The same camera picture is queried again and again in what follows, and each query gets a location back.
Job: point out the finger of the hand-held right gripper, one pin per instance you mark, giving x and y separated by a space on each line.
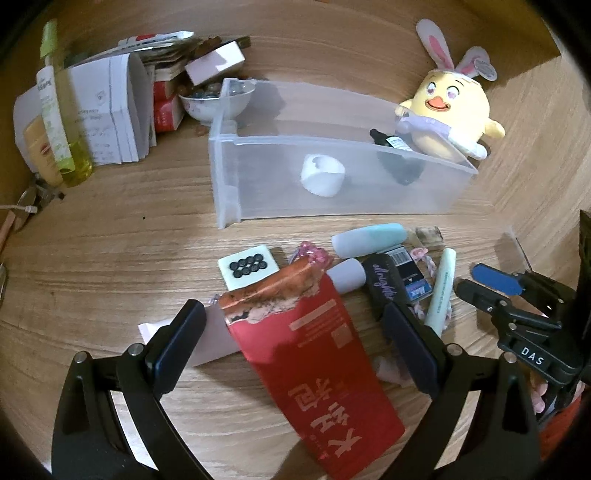
480 295
498 279

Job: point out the red box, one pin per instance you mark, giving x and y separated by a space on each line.
166 90
168 115

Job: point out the white ceramic bowl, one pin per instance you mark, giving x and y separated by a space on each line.
203 108

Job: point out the white tape roll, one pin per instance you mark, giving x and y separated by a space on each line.
323 175

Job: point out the white lotion tube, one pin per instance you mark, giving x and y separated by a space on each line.
48 92

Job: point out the yellow green spray bottle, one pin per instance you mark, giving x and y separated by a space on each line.
76 157

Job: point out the pile of dark stones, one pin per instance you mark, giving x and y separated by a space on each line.
207 93

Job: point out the blue barcode sachet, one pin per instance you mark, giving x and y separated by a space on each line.
415 281

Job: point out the mint green tube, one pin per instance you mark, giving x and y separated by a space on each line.
369 240

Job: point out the mint highlighter pen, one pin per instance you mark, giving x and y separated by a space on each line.
441 290

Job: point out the black labelled tube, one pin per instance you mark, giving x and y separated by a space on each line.
383 281

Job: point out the white paper sheet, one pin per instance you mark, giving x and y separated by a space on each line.
212 341

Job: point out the red foil pouch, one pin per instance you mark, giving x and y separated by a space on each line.
323 369

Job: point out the person's right hand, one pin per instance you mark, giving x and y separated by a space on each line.
539 398

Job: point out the yellow chick plush toy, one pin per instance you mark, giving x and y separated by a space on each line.
452 110

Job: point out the black dropper bottle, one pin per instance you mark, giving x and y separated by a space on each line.
401 166

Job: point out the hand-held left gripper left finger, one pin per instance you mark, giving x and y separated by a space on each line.
171 355

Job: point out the pale green dotted tile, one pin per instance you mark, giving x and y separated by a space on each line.
249 267

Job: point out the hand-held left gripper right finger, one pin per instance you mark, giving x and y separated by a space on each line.
411 341

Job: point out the white folded paper carton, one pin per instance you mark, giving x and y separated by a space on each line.
101 101

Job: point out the pink white box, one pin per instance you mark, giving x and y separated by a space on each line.
214 62

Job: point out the orange plastic bottle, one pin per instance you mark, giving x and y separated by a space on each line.
39 147

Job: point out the clear plastic bin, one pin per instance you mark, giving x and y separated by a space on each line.
277 184

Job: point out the white lip balm tube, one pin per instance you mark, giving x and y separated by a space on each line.
348 274

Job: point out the orange garment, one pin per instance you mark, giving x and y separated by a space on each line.
563 434

